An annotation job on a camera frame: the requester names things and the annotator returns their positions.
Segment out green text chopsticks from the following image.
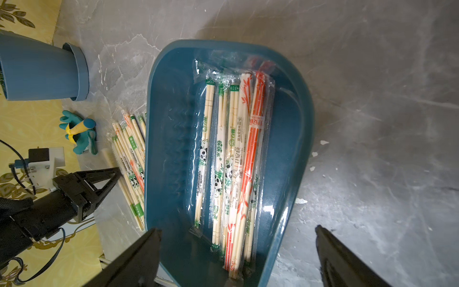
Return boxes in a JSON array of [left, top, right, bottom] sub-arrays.
[[222, 78, 239, 254]]

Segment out green label chopsticks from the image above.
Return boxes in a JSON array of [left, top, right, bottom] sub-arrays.
[[112, 122, 145, 204]]

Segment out teal plastic storage box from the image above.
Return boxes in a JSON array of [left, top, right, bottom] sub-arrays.
[[145, 39, 314, 287]]

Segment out green garden glove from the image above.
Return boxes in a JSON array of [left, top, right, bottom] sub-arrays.
[[59, 110, 98, 155]]

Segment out green tip chopsticks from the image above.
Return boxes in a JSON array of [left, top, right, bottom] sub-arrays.
[[130, 114, 145, 151]]

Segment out potted green plant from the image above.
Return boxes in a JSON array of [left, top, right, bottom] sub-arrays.
[[1, 31, 89, 101]]

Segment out green top panda chopsticks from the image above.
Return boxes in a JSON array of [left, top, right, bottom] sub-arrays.
[[212, 73, 229, 253]]

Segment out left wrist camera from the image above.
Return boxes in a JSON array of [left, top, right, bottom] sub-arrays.
[[8, 147, 65, 195]]

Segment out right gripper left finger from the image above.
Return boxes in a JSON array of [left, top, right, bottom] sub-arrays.
[[85, 228, 162, 287]]

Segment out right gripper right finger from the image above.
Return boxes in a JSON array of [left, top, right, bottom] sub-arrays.
[[315, 225, 389, 287]]

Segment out yellow hand trowel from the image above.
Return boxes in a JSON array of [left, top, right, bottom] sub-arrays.
[[65, 118, 96, 145]]

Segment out green bamboo chopsticks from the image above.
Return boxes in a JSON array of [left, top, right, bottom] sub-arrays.
[[111, 136, 146, 231]]

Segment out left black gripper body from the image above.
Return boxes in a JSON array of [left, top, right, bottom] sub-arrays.
[[1, 191, 78, 265]]

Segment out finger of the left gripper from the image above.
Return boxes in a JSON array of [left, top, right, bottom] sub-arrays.
[[53, 167, 121, 222]]

